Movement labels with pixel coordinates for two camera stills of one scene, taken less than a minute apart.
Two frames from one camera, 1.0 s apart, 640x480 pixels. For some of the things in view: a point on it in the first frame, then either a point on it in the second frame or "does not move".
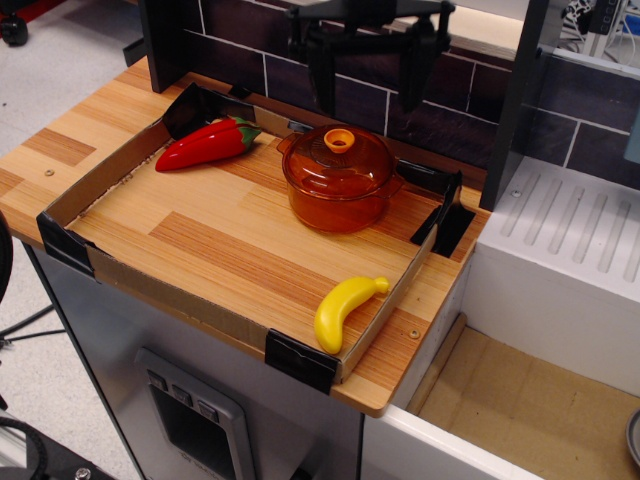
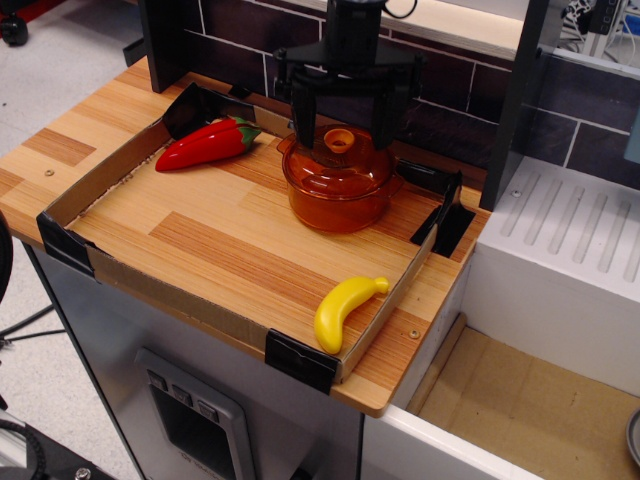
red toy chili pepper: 219,141 does not move
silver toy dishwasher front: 185,402 does not move
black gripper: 418,47 -> 350,52
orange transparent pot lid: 337,160 does not move
